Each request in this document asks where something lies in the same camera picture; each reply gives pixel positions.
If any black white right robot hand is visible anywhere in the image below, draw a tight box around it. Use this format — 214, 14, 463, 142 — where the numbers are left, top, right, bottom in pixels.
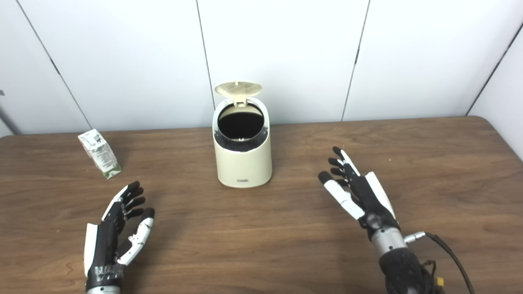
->
318, 146, 401, 241

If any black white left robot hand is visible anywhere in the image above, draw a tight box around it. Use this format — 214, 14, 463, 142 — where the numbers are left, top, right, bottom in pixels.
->
83, 181, 156, 291

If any white green milk carton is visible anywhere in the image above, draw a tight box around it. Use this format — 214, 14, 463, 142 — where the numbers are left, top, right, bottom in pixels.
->
78, 129, 122, 180

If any cream-colored round bin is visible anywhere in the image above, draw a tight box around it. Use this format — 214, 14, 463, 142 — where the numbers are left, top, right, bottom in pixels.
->
212, 81, 273, 189

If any cream round bin lid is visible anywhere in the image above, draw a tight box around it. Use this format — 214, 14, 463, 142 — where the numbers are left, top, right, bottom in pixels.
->
215, 81, 263, 107

